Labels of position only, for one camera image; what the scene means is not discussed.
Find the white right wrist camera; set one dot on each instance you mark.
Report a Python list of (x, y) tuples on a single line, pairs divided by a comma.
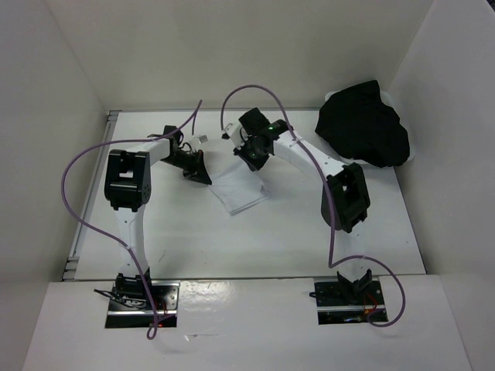
[(232, 132)]

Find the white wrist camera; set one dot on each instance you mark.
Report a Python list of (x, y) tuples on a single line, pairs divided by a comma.
[(198, 141), (232, 132)]

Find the black skirt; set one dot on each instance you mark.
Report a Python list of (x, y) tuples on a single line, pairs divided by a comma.
[(358, 125)]

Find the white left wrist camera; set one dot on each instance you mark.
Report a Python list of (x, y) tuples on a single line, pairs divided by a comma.
[(198, 141)]

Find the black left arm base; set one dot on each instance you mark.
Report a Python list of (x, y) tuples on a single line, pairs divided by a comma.
[(130, 307)]

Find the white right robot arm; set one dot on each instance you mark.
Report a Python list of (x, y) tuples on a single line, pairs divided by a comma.
[(345, 197)]

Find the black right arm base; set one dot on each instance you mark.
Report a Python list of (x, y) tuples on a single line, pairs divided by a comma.
[(341, 301)]

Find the white skirt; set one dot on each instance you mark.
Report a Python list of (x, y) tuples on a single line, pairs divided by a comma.
[(238, 188)]

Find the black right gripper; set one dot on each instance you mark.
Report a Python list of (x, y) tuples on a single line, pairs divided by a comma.
[(254, 165)]

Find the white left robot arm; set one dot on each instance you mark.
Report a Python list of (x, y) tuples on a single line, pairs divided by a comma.
[(128, 188)]

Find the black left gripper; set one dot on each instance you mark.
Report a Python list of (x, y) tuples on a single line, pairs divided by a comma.
[(198, 174)]

